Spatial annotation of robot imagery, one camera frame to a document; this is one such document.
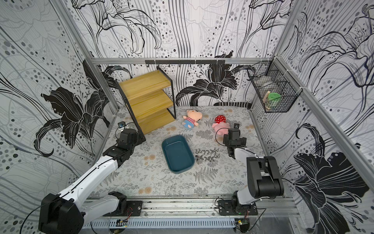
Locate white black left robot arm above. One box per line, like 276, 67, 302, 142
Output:
39, 122, 145, 234

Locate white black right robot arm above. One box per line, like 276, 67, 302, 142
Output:
223, 128, 284, 206

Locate teal plastic storage tray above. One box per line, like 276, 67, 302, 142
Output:
161, 135, 195, 174

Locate pink pig plush red dress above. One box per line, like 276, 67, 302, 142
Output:
212, 115, 230, 136

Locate floral table mat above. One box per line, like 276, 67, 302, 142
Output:
90, 106, 264, 198

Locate wooden three-tier shelf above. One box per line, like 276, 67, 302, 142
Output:
119, 67, 176, 135

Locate peach pig plush blue trousers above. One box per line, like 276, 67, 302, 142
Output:
182, 110, 203, 129

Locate green round lid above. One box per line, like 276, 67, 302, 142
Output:
267, 92, 282, 103

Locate black wire wall basket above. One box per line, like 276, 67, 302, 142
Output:
247, 60, 299, 113

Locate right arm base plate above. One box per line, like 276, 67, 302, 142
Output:
215, 199, 258, 216

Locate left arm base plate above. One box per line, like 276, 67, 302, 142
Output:
103, 200, 143, 217

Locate aluminium front rail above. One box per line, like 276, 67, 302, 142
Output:
62, 197, 300, 218

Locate white slotted cable duct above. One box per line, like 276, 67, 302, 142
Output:
84, 218, 236, 230

